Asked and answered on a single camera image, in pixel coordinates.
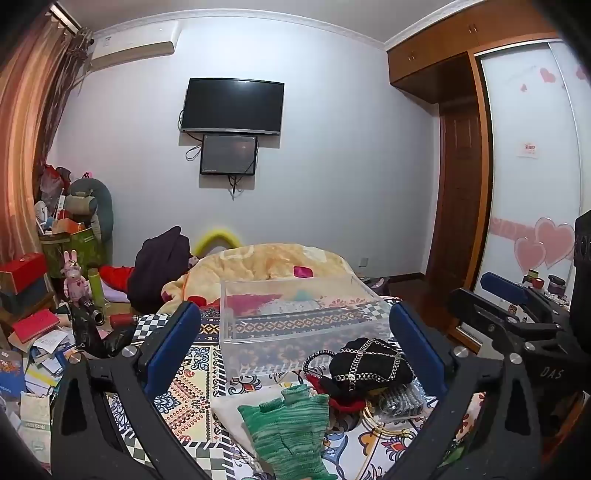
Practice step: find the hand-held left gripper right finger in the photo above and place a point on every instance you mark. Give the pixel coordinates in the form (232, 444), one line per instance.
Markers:
(415, 346)

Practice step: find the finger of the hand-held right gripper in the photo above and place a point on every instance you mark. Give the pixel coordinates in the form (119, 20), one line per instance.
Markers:
(480, 314)
(503, 285)

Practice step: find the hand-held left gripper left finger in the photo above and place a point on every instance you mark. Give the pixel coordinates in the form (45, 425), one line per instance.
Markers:
(178, 344)

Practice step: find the clear plastic storage box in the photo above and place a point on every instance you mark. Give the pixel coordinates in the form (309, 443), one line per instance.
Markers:
(304, 323)

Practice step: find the green knitted glove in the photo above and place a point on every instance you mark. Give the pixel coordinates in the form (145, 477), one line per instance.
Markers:
(286, 429)

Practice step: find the patterned bed sheet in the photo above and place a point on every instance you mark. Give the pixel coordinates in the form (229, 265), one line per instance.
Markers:
(194, 383)

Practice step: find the dark jar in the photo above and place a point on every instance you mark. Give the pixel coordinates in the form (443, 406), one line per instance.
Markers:
(557, 284)

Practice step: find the clear plastic bag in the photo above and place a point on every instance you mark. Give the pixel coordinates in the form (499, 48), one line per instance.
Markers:
(401, 399)

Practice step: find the red cylinder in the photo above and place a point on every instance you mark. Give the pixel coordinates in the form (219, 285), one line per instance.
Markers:
(121, 321)

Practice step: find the dark clothing pile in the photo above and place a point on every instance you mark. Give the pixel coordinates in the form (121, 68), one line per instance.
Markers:
(159, 267)

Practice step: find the black plastic bag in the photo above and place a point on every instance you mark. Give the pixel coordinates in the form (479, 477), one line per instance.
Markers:
(99, 344)

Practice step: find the white cloth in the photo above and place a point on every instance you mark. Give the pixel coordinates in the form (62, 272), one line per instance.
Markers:
(231, 413)

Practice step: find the red knitted item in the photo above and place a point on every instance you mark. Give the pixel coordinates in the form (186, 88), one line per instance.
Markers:
(344, 400)

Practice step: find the red cloth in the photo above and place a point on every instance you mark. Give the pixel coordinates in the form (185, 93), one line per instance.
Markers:
(117, 277)

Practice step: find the black flashlight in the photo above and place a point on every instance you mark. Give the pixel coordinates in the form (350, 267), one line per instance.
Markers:
(91, 310)

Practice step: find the green bottle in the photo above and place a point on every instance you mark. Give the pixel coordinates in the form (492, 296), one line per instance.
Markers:
(98, 288)

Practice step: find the brown wooden door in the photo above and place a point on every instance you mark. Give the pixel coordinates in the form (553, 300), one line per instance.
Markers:
(455, 194)

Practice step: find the yellow blanket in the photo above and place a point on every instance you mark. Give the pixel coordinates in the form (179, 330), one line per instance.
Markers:
(258, 263)

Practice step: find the pink rabbit figure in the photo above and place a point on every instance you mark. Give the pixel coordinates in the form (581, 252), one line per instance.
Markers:
(75, 281)

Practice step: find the wooden wardrobe with heart doors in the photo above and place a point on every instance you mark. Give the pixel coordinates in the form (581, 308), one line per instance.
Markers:
(521, 152)

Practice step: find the pink object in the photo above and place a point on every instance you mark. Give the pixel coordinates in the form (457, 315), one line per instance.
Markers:
(303, 271)

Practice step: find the green shopping bag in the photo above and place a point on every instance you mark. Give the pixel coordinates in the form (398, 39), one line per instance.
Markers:
(78, 251)

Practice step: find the paper label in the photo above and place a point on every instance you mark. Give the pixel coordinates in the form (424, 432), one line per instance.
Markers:
(528, 148)

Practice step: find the pile of papers and booklets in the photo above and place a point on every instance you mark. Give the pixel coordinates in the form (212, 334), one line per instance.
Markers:
(37, 369)

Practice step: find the red book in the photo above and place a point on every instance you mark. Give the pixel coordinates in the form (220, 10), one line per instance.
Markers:
(36, 324)

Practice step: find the grey-green plush toy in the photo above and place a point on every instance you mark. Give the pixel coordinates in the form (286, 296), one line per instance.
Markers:
(99, 203)

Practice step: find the red box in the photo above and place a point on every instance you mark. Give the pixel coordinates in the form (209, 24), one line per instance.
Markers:
(23, 272)

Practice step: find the small black monitor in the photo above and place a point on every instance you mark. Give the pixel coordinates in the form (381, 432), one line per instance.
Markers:
(228, 154)

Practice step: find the brown curtain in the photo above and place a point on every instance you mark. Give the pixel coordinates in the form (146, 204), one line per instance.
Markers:
(32, 129)

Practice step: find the white air conditioner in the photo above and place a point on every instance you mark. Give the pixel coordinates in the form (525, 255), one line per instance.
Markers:
(134, 54)

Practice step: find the wall-mounted black television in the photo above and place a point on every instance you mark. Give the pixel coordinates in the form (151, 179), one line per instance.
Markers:
(233, 105)

